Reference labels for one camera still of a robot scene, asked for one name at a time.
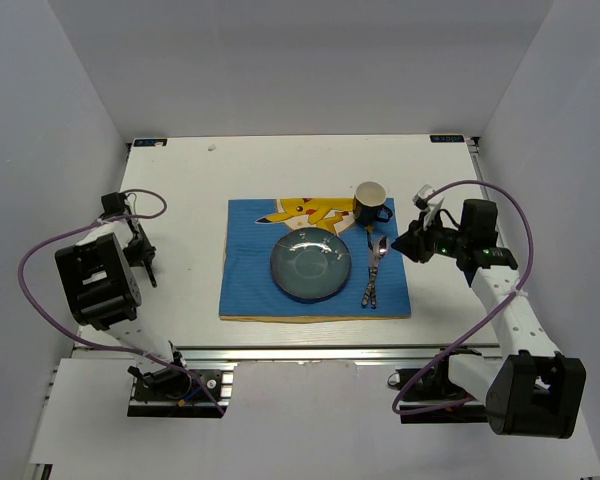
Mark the silver spoon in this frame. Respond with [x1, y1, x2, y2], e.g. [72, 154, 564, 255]
[361, 236, 389, 308]

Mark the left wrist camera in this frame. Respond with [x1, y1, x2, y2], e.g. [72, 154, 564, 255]
[76, 220, 133, 248]

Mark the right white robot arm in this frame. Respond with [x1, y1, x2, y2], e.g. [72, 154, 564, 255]
[392, 199, 586, 439]

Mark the blue Pikachu placemat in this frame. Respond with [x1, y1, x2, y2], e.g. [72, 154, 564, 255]
[219, 198, 411, 323]

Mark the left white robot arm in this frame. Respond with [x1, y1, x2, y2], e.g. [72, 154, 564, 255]
[55, 192, 192, 399]

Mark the aluminium table rail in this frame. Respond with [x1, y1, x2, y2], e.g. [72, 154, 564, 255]
[72, 344, 511, 365]

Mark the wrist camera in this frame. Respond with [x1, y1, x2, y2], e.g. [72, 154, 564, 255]
[412, 184, 444, 224]
[76, 220, 133, 248]

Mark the left table corner sticker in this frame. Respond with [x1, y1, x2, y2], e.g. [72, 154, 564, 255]
[132, 138, 168, 148]

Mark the teal ceramic plate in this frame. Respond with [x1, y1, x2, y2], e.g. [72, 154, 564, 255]
[270, 227, 352, 303]

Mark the serrated table knife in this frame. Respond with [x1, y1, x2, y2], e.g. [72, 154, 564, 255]
[364, 226, 377, 309]

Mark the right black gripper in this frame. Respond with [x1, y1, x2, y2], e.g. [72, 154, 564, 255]
[391, 211, 468, 264]

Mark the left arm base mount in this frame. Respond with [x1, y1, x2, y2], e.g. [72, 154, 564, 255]
[127, 366, 226, 419]

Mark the table corner sticker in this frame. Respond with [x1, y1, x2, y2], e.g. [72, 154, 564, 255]
[132, 138, 168, 148]
[429, 134, 465, 143]

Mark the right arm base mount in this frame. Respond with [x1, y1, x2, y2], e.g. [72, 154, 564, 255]
[387, 368, 487, 425]

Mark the right table corner sticker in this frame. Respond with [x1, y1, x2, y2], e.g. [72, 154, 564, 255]
[429, 134, 465, 143]

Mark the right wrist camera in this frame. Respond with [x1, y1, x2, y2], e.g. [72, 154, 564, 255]
[412, 184, 444, 224]

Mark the dark blue mug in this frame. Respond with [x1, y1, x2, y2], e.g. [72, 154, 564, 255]
[353, 181, 393, 227]

